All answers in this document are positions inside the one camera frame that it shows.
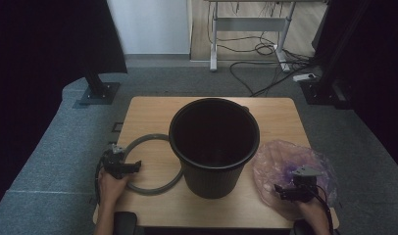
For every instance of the person's right hand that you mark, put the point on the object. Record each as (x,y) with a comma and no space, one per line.
(314,212)

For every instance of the black stand base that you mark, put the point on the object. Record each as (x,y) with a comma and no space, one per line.
(318,94)

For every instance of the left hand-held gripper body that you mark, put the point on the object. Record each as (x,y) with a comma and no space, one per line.
(113,163)

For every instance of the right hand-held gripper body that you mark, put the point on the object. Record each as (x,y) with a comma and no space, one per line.
(305,189)

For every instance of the gray metal desk frame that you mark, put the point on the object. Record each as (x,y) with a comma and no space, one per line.
(249,24)

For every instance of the black stand with base plate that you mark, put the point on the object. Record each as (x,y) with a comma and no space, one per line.
(100,94)

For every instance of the black curtain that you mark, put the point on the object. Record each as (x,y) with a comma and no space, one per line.
(40,49)
(383,65)

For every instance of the translucent pink plastic bag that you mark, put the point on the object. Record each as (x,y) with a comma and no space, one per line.
(275,156)

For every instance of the person's left hand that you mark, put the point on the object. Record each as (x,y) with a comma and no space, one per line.
(110,191)

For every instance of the white power strip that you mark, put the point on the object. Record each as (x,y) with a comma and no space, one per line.
(304,77)

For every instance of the black floor socket frame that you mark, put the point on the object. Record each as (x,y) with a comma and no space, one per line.
(117,127)

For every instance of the black armrest pad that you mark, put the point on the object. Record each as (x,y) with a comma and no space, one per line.
(125,223)
(299,228)

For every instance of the black plastic bin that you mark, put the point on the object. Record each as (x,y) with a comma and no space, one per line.
(213,147)

